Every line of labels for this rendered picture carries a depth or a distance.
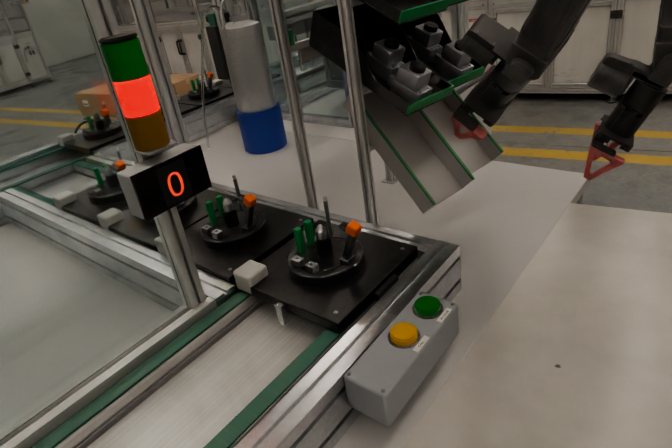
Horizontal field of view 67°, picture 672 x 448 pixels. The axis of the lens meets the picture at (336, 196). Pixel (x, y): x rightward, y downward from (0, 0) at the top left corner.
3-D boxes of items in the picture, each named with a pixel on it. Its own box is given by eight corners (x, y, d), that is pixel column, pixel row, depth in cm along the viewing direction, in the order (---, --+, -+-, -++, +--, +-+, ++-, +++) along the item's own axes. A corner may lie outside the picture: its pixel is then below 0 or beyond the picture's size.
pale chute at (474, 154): (491, 161, 116) (504, 151, 112) (457, 182, 109) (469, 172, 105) (419, 69, 121) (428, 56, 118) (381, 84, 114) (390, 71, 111)
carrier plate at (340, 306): (418, 255, 93) (417, 245, 92) (339, 334, 77) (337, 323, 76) (320, 227, 108) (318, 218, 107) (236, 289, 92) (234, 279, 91)
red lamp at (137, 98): (167, 107, 71) (157, 73, 69) (136, 119, 68) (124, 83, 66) (148, 105, 74) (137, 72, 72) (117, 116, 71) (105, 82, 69)
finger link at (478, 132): (436, 133, 95) (456, 110, 86) (456, 108, 97) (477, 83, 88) (465, 155, 94) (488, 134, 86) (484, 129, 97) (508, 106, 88)
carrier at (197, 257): (314, 225, 109) (305, 173, 103) (231, 287, 93) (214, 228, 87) (240, 204, 123) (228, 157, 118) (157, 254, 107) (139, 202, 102)
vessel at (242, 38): (285, 102, 178) (263, -12, 162) (256, 115, 169) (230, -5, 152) (258, 99, 187) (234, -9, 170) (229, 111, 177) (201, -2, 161)
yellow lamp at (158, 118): (177, 140, 73) (167, 108, 71) (148, 153, 70) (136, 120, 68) (158, 137, 76) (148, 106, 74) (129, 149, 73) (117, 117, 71)
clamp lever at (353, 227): (355, 256, 87) (363, 225, 83) (348, 262, 86) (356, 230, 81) (338, 245, 89) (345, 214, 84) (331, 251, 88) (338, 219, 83)
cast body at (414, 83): (428, 101, 95) (439, 69, 90) (415, 109, 93) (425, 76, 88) (395, 80, 99) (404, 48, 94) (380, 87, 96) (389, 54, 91)
